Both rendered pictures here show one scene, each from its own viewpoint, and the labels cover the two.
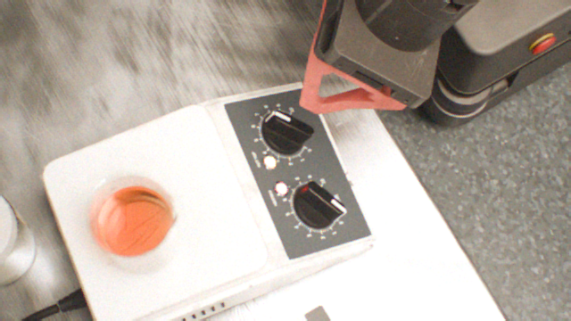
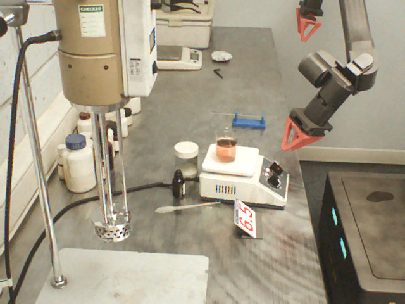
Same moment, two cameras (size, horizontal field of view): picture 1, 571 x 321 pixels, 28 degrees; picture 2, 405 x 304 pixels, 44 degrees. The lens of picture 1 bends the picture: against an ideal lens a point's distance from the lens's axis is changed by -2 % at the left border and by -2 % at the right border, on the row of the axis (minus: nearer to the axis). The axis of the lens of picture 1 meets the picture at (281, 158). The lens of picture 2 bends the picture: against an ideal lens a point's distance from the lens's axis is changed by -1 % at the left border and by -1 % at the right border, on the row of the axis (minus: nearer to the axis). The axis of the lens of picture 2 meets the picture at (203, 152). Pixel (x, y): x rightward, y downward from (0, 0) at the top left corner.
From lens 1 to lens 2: 0.85 m
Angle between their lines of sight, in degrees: 49
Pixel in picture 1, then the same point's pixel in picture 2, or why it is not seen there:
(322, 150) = (283, 180)
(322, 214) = (273, 183)
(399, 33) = (309, 112)
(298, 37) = (293, 173)
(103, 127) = not seen: hidden behind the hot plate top
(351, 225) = (280, 192)
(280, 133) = (274, 168)
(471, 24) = (364, 280)
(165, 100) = not seen: hidden behind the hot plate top
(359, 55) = (297, 112)
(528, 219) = not seen: outside the picture
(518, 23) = (382, 287)
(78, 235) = (210, 154)
